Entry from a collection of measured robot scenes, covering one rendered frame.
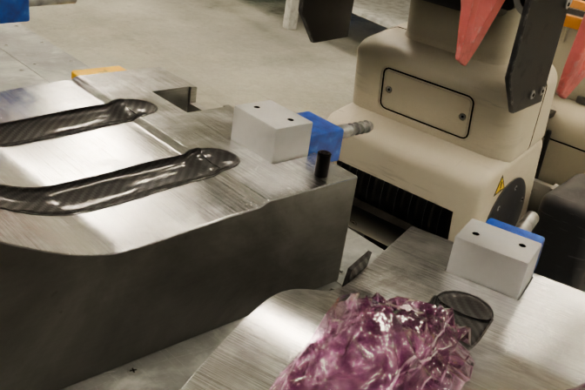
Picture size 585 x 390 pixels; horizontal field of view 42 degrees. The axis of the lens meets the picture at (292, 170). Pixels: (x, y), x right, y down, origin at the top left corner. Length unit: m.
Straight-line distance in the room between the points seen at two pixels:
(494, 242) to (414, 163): 0.37
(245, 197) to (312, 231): 0.06
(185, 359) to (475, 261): 0.20
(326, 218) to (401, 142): 0.36
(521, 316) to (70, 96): 0.39
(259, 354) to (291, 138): 0.23
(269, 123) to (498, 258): 0.18
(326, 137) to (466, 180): 0.30
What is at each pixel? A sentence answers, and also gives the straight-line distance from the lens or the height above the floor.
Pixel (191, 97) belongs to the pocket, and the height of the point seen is 0.88.
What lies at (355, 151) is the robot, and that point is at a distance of 0.93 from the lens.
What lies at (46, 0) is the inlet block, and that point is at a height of 0.93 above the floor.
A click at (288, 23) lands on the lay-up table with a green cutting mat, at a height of 0.04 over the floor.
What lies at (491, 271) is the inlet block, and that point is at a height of 0.87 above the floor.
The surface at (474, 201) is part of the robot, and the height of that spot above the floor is 0.77.
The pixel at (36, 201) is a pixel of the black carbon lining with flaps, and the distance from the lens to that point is 0.50.
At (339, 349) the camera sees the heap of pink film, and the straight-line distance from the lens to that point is 0.33.
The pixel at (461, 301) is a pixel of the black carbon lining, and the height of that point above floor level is 0.85.
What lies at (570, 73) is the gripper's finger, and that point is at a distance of 0.49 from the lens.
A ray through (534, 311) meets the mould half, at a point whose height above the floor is 0.86.
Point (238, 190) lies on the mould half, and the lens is 0.52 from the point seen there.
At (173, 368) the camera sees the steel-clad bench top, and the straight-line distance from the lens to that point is 0.50.
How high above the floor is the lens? 1.12
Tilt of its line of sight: 24 degrees down
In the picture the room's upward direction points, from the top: 9 degrees clockwise
